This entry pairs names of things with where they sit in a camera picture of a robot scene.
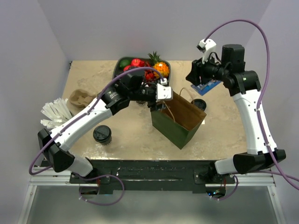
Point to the black paper coffee cup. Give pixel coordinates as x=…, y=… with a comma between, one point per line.
x=104, y=141

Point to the blue card packet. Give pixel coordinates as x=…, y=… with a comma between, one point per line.
x=202, y=89

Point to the white wrapped straws bundle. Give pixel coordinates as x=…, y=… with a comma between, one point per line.
x=57, y=113

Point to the dark grey fruit tray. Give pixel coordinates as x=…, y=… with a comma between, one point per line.
x=118, y=70

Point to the stack of pulp carriers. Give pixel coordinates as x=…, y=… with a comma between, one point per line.
x=80, y=99

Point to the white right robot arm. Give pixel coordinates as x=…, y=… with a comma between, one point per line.
x=245, y=89

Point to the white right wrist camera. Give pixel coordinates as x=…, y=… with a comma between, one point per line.
x=206, y=47

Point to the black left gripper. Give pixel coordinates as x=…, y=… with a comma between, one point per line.
x=154, y=106

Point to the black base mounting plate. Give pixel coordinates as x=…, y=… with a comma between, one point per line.
x=149, y=175

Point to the stack of black lids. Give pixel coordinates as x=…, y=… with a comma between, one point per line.
x=201, y=104

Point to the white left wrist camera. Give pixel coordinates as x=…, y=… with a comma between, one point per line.
x=163, y=91

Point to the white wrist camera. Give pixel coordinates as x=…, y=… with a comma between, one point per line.
x=163, y=91
x=206, y=47

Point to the brown and green paper bag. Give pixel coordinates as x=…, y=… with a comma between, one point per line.
x=178, y=121

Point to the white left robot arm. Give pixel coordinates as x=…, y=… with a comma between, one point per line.
x=119, y=92

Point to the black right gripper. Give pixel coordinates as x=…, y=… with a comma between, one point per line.
x=198, y=70

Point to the red apple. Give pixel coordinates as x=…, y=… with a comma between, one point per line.
x=127, y=68
x=136, y=62

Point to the red lychee bunch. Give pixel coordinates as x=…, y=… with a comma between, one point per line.
x=149, y=75

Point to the green lime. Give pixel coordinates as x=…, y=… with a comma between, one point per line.
x=123, y=63

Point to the orange pineapple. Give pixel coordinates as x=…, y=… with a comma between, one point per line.
x=158, y=64

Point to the stack of paper cups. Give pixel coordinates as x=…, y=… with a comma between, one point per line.
x=141, y=102

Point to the black plastic cup lid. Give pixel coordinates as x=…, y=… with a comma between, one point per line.
x=102, y=131

